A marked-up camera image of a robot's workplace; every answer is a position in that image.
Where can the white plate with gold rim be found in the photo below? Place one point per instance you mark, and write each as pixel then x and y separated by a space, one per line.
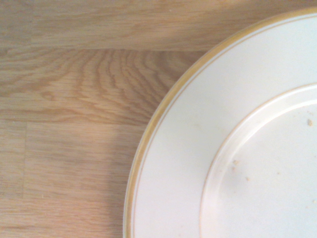
pixel 178 173

